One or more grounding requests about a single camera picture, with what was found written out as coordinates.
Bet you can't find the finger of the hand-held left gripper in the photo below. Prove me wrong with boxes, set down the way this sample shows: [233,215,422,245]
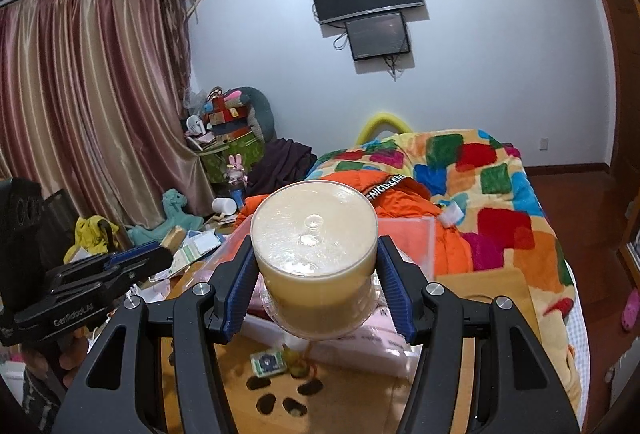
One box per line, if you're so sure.
[102,241,174,283]

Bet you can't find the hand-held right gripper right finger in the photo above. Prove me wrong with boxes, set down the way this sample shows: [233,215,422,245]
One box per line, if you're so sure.
[376,235,583,434]

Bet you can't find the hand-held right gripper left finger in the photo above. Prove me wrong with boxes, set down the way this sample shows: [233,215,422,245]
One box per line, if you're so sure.
[50,234,258,434]

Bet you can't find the clear plastic storage bin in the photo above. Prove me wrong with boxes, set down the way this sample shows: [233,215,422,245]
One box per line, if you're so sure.
[192,214,437,367]

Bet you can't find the cream cylindrical disc case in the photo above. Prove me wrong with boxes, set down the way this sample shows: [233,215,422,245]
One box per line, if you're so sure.
[250,181,386,341]

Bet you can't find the wooden desktop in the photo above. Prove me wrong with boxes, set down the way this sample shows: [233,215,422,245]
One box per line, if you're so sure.
[150,267,545,434]

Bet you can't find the person's left hand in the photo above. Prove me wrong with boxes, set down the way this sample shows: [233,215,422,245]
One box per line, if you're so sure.
[22,328,94,395]

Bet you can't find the loose paper sheets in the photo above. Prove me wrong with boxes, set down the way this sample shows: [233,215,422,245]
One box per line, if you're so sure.
[165,229,227,286]

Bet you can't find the teal plush horse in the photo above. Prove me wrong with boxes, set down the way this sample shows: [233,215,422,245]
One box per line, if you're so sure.
[127,188,204,245]

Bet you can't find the yellow cloth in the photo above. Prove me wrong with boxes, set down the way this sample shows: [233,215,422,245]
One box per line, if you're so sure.
[64,215,121,265]

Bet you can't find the orange jacket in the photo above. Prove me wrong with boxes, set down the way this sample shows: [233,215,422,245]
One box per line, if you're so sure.
[239,167,475,286]

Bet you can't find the pink bunny bottle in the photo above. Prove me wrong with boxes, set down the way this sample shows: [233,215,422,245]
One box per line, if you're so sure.
[226,154,250,210]

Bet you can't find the colourful patchwork blanket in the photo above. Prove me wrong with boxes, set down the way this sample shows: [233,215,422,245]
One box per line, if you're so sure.
[305,128,585,415]

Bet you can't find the dark purple cloth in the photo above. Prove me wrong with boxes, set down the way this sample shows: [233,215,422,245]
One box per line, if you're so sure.
[245,138,319,196]

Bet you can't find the red patchwork plush toy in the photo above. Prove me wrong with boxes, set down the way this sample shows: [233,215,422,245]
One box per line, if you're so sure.
[202,87,251,131]

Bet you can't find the striped pink curtain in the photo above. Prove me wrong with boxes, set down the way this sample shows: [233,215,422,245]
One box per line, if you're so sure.
[0,0,217,221]

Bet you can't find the grey plush pillow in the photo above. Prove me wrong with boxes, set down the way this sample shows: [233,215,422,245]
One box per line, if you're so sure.
[234,87,279,143]

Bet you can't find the pink clog shoe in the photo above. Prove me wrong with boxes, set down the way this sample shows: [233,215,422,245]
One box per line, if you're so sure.
[620,289,640,333]

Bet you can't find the yellow foam ring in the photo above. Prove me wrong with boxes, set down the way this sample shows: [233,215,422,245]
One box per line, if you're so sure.
[356,111,411,146]

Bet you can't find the black dangling cable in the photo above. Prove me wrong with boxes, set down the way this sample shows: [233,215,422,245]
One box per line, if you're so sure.
[382,54,407,81]

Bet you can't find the small black wall monitor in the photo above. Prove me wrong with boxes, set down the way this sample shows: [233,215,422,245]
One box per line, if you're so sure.
[344,12,412,62]

